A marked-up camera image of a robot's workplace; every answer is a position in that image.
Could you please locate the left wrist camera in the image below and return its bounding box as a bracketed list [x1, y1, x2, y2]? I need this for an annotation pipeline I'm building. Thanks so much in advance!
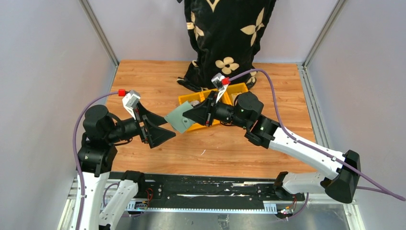
[122, 90, 141, 120]

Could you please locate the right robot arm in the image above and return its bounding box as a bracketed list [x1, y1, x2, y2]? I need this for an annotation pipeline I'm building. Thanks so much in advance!
[183, 92, 361, 204]

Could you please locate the yellow three-compartment bin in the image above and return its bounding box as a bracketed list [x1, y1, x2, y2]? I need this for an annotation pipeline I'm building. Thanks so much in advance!
[178, 83, 248, 132]

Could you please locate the green card holder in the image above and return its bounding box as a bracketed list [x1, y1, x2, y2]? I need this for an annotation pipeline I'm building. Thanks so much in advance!
[164, 101, 196, 133]

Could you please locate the gold cards stack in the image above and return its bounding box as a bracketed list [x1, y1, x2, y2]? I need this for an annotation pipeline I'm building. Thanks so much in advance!
[229, 92, 241, 105]

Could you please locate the silver cards stack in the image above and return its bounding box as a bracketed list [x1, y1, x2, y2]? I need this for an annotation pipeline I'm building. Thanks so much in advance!
[189, 100, 201, 106]

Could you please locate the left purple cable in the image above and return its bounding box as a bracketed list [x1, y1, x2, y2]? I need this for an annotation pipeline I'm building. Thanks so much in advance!
[72, 91, 127, 230]

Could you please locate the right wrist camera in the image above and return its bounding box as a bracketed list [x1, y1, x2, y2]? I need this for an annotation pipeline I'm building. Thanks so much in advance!
[211, 73, 230, 103]

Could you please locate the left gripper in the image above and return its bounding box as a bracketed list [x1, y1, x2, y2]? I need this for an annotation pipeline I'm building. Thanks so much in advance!
[107, 100, 176, 146]

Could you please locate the aluminium frame rail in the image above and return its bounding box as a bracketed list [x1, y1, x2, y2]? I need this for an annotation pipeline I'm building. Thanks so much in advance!
[68, 177, 358, 214]

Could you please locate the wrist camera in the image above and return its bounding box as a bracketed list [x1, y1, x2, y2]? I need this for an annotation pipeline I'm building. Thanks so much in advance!
[122, 90, 141, 120]
[211, 73, 230, 103]

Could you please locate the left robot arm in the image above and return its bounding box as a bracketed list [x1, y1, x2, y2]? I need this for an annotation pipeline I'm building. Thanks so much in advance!
[74, 103, 176, 230]

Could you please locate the black floral blanket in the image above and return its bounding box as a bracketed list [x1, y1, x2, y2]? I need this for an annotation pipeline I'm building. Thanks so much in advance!
[177, 0, 276, 92]

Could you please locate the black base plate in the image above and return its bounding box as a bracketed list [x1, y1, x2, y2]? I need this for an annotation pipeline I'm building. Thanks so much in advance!
[108, 171, 306, 210]

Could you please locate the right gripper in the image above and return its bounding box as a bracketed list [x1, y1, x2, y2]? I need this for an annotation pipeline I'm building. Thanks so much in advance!
[183, 91, 249, 129]

